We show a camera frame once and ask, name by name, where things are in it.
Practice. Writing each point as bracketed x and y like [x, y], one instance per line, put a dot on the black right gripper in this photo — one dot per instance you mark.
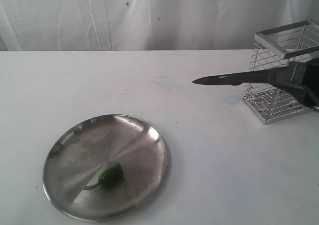
[288, 78]

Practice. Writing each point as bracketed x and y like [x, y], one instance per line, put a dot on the black knife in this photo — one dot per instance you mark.
[235, 79]

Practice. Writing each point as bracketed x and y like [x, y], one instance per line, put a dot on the dark green round vegetable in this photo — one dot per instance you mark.
[108, 178]

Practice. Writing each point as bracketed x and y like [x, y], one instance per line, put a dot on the round stainless steel plate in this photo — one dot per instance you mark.
[89, 148]

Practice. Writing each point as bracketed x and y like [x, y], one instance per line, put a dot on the chrome wire utensil holder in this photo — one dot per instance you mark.
[276, 48]

